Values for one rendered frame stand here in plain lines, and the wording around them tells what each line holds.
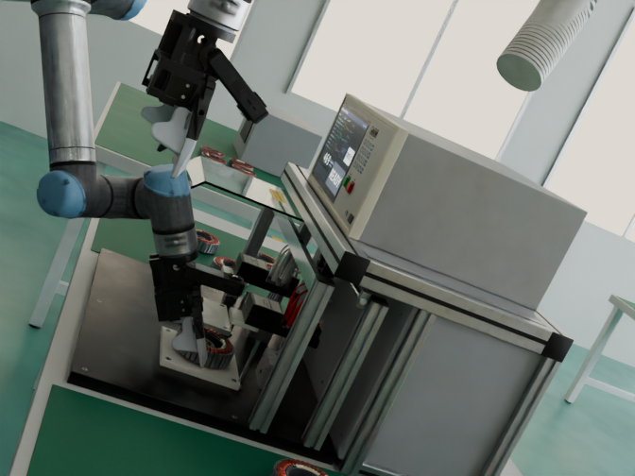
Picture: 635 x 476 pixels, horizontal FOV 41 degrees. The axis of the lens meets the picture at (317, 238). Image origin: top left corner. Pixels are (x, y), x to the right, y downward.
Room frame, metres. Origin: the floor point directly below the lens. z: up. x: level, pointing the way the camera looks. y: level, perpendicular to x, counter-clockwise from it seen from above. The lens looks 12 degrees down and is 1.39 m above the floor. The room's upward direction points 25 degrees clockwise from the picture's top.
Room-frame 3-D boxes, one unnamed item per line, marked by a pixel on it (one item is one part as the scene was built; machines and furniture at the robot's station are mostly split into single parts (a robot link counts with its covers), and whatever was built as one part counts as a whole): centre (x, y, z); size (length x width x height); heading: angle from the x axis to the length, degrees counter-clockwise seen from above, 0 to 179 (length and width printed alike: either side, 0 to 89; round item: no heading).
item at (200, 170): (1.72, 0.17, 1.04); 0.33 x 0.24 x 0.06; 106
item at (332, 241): (1.68, -0.17, 1.09); 0.68 x 0.44 x 0.05; 16
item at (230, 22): (1.13, 0.24, 1.37); 0.08 x 0.08 x 0.05
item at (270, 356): (1.51, -0.03, 0.80); 0.07 x 0.05 x 0.06; 16
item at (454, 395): (1.39, -0.33, 0.91); 0.28 x 0.03 x 0.32; 106
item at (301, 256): (1.62, 0.04, 1.03); 0.62 x 0.01 x 0.03; 16
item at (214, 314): (1.71, 0.17, 0.78); 0.15 x 0.15 x 0.01; 16
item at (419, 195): (1.67, -0.17, 1.22); 0.44 x 0.39 x 0.20; 16
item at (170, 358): (1.47, 0.11, 0.78); 0.15 x 0.15 x 0.01; 16
